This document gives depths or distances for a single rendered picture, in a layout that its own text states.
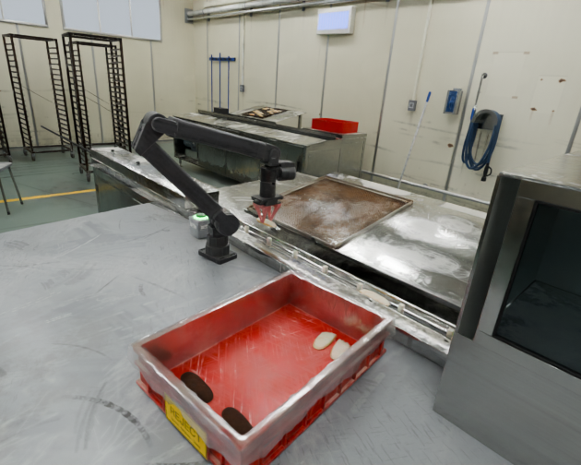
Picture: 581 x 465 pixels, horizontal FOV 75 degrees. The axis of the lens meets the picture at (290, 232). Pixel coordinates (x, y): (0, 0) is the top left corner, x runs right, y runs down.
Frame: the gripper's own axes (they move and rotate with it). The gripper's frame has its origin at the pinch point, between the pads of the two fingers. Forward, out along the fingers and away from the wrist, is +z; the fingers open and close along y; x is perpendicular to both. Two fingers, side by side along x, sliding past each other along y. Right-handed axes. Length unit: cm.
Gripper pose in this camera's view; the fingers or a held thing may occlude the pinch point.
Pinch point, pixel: (266, 220)
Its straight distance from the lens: 138.9
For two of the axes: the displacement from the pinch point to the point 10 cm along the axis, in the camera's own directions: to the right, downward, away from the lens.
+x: -6.8, -3.1, 6.6
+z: -0.6, 9.3, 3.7
